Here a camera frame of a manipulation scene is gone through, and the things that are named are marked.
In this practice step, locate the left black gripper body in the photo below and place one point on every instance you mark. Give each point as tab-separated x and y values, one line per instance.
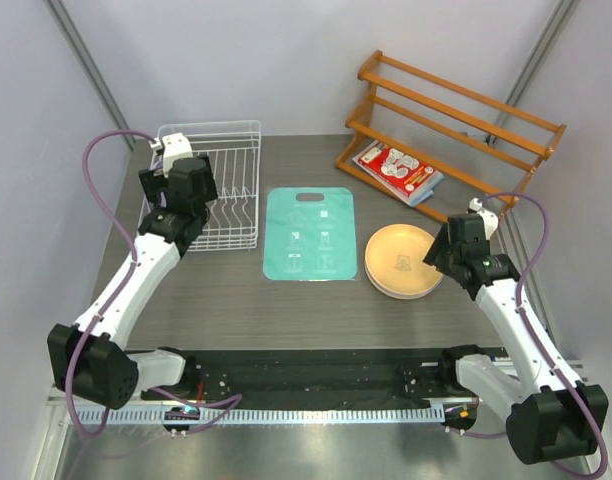
154	183

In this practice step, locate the yellow plate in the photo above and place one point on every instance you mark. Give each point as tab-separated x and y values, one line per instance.
398	295

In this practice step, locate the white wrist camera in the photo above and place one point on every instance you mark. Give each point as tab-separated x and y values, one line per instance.
170	148
490	219

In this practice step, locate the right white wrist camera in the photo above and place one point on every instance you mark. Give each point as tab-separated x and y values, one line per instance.
490	219

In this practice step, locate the red white book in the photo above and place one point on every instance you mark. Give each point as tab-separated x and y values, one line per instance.
391	167

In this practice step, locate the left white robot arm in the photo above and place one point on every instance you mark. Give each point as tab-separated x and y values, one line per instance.
88	358

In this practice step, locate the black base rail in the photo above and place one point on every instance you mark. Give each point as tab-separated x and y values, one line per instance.
325	380

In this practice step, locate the perforated cable duct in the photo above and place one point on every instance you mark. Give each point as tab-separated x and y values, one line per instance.
167	415

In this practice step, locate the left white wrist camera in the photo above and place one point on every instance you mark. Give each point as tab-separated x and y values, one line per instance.
170	148

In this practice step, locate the orange wooden shelf rack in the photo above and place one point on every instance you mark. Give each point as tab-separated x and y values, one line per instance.
480	145

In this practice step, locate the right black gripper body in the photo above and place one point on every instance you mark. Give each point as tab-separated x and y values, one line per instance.
453	257

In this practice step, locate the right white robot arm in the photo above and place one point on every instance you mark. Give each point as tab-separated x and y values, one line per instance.
548	411

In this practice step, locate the white wire dish rack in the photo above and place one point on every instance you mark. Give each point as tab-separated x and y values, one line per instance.
233	149

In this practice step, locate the orange plate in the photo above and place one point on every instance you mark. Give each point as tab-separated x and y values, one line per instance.
394	257

